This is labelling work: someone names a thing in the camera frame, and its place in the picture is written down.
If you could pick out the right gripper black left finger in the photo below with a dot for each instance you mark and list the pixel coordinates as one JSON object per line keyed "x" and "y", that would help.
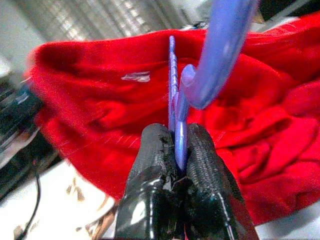
{"x": 150, "y": 175}

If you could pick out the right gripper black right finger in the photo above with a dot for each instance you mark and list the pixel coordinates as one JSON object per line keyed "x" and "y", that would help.
{"x": 207, "y": 180}

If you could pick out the plain red t-shirt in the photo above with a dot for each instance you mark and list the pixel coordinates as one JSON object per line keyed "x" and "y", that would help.
{"x": 100, "y": 100}

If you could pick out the purple plastic hanger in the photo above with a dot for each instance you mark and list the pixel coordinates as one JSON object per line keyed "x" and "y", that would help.
{"x": 220, "y": 55}

